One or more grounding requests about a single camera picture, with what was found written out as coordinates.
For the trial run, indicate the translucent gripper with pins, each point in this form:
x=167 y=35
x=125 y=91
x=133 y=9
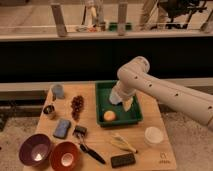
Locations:
x=127 y=104

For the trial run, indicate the orange apple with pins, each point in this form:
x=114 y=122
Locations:
x=109 y=115

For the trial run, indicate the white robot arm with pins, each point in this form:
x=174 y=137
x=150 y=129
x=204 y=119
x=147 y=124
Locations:
x=133 y=76

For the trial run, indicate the red bowl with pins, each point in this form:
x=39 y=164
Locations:
x=64 y=156

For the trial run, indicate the purple bowl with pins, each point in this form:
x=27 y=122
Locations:
x=35 y=150

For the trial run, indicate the grey crumpled cloth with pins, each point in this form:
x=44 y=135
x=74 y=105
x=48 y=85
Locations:
x=114 y=100

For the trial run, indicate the green plastic tray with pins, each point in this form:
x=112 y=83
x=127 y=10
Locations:
x=102 y=93

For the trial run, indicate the white round lid container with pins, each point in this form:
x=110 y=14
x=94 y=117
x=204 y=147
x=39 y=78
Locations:
x=153 y=136

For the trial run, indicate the dark red grapes bunch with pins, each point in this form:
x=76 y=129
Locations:
x=77 y=105

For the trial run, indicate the black rectangular block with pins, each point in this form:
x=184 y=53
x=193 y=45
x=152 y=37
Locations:
x=122 y=160

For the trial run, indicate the blue sponge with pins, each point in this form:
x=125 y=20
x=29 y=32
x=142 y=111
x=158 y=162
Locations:
x=62 y=129

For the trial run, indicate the blue-grey cup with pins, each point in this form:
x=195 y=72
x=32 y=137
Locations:
x=58 y=91

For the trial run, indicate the green box in background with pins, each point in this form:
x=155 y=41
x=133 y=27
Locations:
x=114 y=26

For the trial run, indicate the small metal cup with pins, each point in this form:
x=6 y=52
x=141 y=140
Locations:
x=49 y=111

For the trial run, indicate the black office chair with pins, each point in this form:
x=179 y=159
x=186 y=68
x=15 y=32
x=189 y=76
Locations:
x=176 y=8

